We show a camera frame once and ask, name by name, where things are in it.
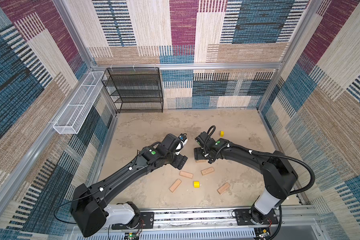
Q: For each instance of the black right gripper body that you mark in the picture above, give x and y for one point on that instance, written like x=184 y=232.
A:
x=200 y=153

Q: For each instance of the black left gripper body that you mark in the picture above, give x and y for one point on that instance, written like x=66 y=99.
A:
x=178 y=162

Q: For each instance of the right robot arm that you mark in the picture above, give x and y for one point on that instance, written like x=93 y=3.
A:
x=278 y=174

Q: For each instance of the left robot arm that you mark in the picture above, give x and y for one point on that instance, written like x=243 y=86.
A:
x=90 y=207

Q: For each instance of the flat wood plank block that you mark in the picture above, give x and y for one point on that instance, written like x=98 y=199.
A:
x=186 y=174

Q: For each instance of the wood block centre right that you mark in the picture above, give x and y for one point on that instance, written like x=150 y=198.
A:
x=207 y=171

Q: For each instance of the wood block front left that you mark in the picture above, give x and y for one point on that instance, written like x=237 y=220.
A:
x=175 y=185

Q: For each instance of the yellow cylinder block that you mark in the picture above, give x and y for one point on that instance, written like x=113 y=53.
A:
x=196 y=184

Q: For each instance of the wood block front right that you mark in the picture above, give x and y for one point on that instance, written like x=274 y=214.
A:
x=223 y=188

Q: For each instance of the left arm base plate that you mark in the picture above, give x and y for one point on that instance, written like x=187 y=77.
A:
x=145 y=220

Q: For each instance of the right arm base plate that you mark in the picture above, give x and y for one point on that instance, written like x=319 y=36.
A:
x=245 y=217

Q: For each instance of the black wire mesh shelf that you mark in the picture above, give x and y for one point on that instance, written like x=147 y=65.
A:
x=135 y=90

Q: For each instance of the white wire mesh basket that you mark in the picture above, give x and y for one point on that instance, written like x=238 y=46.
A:
x=77 y=110

